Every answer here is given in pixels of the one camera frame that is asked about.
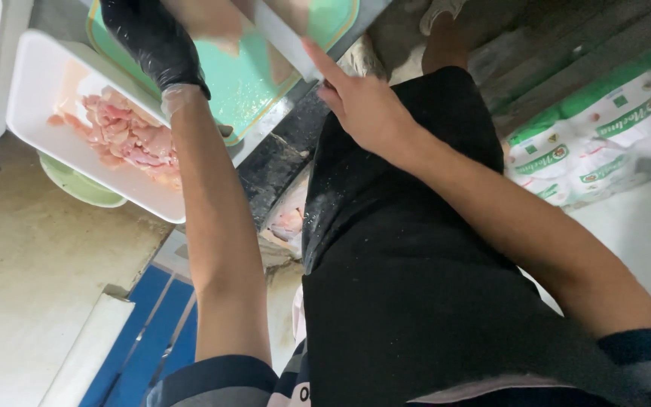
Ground white rectangular tray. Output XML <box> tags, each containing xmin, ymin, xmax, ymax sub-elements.
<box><xmin>6</xmin><ymin>29</ymin><xmax>186</xmax><ymax>225</ymax></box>

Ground steel cleaver knife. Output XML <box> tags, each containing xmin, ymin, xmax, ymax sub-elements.
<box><xmin>251</xmin><ymin>0</ymin><xmax>327</xmax><ymax>84</ymax></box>

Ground blue crate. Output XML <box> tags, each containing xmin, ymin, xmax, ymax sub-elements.
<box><xmin>78</xmin><ymin>264</ymin><xmax>200</xmax><ymax>407</ymax></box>

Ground person's left hand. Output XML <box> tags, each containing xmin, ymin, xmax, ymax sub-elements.
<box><xmin>99</xmin><ymin>0</ymin><xmax>211</xmax><ymax>115</ymax></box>

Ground light green bowl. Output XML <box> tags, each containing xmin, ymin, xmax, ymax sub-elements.
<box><xmin>37</xmin><ymin>151</ymin><xmax>129</xmax><ymax>209</ymax></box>

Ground green cutting board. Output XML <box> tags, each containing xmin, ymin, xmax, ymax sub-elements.
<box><xmin>86</xmin><ymin>0</ymin><xmax>361</xmax><ymax>147</ymax></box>

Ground person's right hand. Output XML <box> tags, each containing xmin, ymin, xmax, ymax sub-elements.
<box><xmin>302</xmin><ymin>38</ymin><xmax>418</xmax><ymax>166</ymax></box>

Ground heap of raw chicken pieces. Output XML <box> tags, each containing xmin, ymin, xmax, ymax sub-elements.
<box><xmin>47</xmin><ymin>86</ymin><xmax>183</xmax><ymax>191</ymax></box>

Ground raw chicken piece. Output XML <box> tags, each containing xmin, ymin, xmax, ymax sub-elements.
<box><xmin>162</xmin><ymin>0</ymin><xmax>310</xmax><ymax>87</ymax></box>

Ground striped shirt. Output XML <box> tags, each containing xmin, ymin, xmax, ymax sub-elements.
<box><xmin>140</xmin><ymin>327</ymin><xmax>651</xmax><ymax>407</ymax></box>

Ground pile of green white sacks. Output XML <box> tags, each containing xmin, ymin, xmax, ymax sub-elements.
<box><xmin>502</xmin><ymin>50</ymin><xmax>651</xmax><ymax>211</ymax></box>

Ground person's leg with shoe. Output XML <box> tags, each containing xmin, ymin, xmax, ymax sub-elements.
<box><xmin>419</xmin><ymin>0</ymin><xmax>471</xmax><ymax>76</ymax></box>

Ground clear bag of raw chicken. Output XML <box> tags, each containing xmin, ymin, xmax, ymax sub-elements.
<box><xmin>260</xmin><ymin>168</ymin><xmax>313</xmax><ymax>262</ymax></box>

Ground black apron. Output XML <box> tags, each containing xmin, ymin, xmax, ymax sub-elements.
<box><xmin>301</xmin><ymin>66</ymin><xmax>651</xmax><ymax>407</ymax></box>

